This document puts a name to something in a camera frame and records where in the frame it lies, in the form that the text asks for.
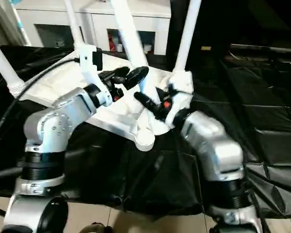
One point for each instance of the white plastic table top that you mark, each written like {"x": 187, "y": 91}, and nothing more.
{"x": 121, "y": 124}

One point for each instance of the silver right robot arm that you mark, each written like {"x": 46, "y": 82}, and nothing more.
{"x": 213, "y": 145}

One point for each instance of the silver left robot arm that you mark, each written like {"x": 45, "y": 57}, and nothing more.
{"x": 53, "y": 126}

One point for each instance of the small yellow label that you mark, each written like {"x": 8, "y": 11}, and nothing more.
{"x": 205, "y": 48}

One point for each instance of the white glass-door cabinet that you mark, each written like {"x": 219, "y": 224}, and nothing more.
{"x": 43, "y": 19}

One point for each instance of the black plastic mat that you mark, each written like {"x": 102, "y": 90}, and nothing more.
{"x": 262, "y": 107}

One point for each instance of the white pole with blue band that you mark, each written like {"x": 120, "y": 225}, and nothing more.
{"x": 19, "y": 24}

